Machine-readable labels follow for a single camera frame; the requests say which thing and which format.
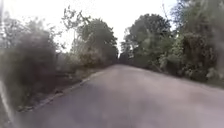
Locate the grey asphalt road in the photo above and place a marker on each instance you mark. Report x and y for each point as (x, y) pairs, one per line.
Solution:
(133, 100)

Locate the pale gravel road verge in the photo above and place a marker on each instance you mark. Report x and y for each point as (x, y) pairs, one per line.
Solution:
(55, 96)

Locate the row of trees and bushes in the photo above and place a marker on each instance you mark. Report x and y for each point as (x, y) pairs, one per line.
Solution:
(180, 50)
(36, 63)

